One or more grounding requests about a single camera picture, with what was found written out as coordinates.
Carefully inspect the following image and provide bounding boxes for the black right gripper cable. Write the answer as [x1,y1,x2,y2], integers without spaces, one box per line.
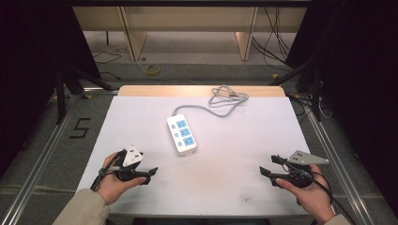
[277,156,358,225]

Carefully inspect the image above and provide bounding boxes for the black stand legs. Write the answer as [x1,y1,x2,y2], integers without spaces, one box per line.
[55,66,115,126]
[269,58,324,123]

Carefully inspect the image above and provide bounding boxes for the thin black floor cable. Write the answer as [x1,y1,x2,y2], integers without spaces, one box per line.
[93,51,123,81]

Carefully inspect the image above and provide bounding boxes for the black curtain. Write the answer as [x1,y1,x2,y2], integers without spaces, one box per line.
[0,0,101,177]
[284,0,398,218]

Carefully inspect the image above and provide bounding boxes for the grey power strip cable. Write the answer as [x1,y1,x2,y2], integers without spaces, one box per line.
[172,84,250,119]

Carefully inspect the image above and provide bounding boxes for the aluminium floor rail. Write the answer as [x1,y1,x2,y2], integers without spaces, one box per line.
[0,88,120,225]
[304,109,376,225]

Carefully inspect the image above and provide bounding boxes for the bundle of black cables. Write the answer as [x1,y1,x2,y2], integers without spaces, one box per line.
[251,7,293,65]

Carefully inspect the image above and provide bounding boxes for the yellow tape roll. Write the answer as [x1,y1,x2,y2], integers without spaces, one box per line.
[145,63,161,76]

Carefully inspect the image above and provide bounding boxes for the beige wooden desk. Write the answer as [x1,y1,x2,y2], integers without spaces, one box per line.
[72,6,308,62]

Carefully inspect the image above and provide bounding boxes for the person's right hand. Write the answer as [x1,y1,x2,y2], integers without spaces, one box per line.
[275,164,336,224]

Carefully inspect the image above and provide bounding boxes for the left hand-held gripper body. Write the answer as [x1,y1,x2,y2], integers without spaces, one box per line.
[114,144,148,183]

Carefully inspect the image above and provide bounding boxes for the pale floor cable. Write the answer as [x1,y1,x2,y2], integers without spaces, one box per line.
[136,59,202,86]

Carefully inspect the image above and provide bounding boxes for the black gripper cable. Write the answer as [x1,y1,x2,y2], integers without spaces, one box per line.
[90,149,127,192]
[277,156,358,225]

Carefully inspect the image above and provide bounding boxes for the person's left hand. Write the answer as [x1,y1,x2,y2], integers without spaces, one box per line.
[97,152,147,205]

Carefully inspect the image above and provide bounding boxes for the white power strip blue sockets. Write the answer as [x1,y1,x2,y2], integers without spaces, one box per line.
[166,113,198,158]

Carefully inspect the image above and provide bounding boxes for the white table sheet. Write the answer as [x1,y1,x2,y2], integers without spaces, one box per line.
[76,95,312,218]

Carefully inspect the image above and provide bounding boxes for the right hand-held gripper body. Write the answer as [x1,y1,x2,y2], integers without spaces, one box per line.
[275,150,330,189]

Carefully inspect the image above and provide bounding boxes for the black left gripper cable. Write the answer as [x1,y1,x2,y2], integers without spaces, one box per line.
[90,149,127,192]

